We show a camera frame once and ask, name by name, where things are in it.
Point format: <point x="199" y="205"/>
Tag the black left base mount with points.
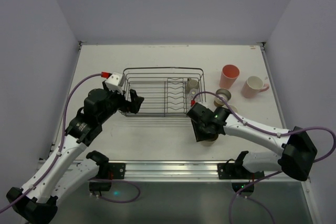
<point x="110" y="171"/>

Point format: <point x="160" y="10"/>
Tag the black mug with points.
<point x="232" y="108"/>

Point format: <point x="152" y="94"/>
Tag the grey beige small mug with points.
<point x="191" y="84"/>

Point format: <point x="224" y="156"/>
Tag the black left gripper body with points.
<point x="126" y="102"/>

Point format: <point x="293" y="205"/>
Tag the salmon pink plastic cup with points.
<point x="229" y="75"/>

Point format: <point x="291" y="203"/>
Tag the grey wire dish rack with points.
<point x="163" y="89"/>

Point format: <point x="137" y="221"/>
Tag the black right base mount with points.
<point x="233" y="170"/>

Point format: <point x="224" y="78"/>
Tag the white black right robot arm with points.
<point x="291" y="152"/>

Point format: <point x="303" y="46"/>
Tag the cream cup brown band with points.
<point x="222" y="94"/>

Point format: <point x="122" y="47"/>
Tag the beige tall cup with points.
<point x="208" y="143"/>

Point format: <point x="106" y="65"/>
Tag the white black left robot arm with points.
<point x="37" y="200"/>

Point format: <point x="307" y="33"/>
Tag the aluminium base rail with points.
<point x="178" y="171"/>

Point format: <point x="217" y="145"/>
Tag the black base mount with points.
<point x="233" y="170"/>
<point x="110" y="171"/>

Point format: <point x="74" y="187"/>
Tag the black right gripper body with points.
<point x="198" y="128"/>

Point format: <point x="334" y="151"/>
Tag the pink faceted mug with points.
<point x="253" y="86"/>

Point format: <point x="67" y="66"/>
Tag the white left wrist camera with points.
<point x="115" y="82"/>

